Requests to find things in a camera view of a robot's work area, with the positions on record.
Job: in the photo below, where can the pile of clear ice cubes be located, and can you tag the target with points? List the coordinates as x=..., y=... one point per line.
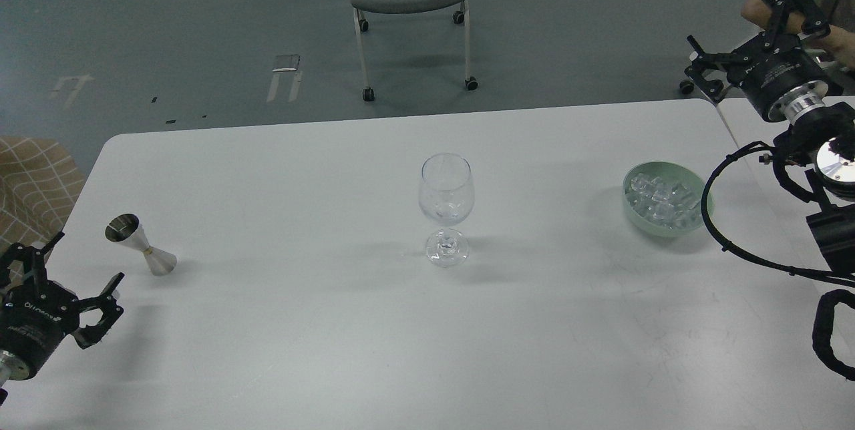
x=664, y=202

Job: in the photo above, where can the silver metal jigger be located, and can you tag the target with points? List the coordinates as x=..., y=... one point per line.
x=127, y=231

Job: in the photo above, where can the silver floor plate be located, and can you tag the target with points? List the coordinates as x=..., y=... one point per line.
x=286, y=63

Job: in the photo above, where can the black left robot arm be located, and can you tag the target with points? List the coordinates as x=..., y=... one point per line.
x=95, y=315

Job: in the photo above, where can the green bowl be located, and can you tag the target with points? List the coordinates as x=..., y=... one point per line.
x=666, y=170

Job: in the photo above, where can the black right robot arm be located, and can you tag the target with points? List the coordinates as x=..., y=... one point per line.
x=812, y=159

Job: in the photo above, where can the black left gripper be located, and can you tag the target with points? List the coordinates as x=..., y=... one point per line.
x=30, y=333

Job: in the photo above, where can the clear wine glass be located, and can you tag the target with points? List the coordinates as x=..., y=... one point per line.
x=446, y=196

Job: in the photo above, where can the beige checkered sofa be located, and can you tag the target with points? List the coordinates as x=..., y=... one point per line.
x=40, y=184

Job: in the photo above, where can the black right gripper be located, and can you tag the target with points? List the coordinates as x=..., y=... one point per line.
x=771, y=69

